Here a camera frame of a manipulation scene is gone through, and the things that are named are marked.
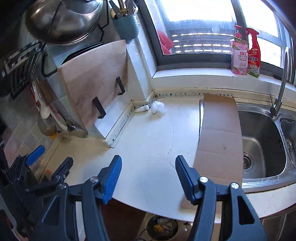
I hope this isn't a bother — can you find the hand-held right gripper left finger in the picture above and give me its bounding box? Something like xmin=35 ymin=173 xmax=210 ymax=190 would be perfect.
xmin=35 ymin=155 xmax=122 ymax=241

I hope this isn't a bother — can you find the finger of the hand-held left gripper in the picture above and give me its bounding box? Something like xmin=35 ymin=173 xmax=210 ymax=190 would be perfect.
xmin=25 ymin=157 xmax=74 ymax=194
xmin=9 ymin=145 xmax=46 ymax=189

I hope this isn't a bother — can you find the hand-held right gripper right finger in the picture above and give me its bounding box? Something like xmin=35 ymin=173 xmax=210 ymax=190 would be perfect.
xmin=175 ymin=155 xmax=261 ymax=241

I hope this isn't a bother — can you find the round dark trash bin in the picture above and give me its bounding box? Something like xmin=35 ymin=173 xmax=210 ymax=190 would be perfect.
xmin=146 ymin=215 xmax=179 ymax=240

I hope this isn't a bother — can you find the white plastic bag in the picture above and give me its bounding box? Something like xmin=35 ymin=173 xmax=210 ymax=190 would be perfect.
xmin=151 ymin=101 xmax=167 ymax=115

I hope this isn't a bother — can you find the steel mesh strainer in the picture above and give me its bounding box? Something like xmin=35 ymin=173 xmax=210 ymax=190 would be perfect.
xmin=37 ymin=116 xmax=57 ymax=136

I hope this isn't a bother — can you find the white slotted spoon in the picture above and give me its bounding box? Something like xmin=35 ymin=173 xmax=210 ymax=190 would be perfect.
xmin=47 ymin=109 xmax=70 ymax=135

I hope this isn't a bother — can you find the white rice paddle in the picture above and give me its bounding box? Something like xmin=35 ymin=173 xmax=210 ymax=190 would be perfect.
xmin=39 ymin=102 xmax=50 ymax=119

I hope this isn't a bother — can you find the brown cardboard sheet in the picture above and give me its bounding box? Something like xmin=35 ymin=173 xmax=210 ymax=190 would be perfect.
xmin=180 ymin=94 xmax=244 ymax=210

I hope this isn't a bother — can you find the stainless steel sink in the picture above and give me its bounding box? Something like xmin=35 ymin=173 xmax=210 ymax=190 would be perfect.
xmin=200 ymin=100 xmax=296 ymax=193

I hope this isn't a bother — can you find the wooden cutting board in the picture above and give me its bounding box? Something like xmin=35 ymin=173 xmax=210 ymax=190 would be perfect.
xmin=58 ymin=40 xmax=129 ymax=131

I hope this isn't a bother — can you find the steel kitchen faucet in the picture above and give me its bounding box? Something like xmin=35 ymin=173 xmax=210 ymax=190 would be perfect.
xmin=269 ymin=46 xmax=292 ymax=118

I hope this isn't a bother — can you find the pink detergent bottle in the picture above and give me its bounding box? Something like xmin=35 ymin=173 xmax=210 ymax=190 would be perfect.
xmin=230 ymin=25 xmax=249 ymax=76

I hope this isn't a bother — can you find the steel wok on rack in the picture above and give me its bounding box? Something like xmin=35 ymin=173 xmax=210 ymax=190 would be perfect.
xmin=25 ymin=0 xmax=104 ymax=46

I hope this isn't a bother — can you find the red spray bottle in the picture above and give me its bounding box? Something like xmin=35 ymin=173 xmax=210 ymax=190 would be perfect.
xmin=245 ymin=28 xmax=261 ymax=78

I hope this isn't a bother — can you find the red cloth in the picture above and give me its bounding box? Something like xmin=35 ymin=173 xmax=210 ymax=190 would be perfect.
xmin=158 ymin=30 xmax=174 ymax=55

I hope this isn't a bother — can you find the dark framed window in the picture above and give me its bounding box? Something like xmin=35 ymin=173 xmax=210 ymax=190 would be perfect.
xmin=139 ymin=0 xmax=296 ymax=84

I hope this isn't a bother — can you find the blue utensil holder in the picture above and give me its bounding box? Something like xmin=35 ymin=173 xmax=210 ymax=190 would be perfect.
xmin=112 ymin=15 xmax=140 ymax=44

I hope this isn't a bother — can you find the set of kitchen cutlery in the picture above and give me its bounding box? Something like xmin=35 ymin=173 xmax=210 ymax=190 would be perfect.
xmin=109 ymin=0 xmax=139 ymax=19

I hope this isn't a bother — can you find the black cable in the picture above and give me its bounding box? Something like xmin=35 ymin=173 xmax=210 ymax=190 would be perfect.
xmin=136 ymin=228 xmax=149 ymax=241

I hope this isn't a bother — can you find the black wire wall rack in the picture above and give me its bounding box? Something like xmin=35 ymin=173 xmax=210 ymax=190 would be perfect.
xmin=42 ymin=0 xmax=127 ymax=119

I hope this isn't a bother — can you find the metal wall hook rail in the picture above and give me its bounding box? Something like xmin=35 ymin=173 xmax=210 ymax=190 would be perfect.
xmin=3 ymin=42 xmax=44 ymax=75

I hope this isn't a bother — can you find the wire drain basket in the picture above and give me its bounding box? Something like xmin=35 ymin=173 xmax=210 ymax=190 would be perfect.
xmin=280 ymin=118 xmax=296 ymax=168

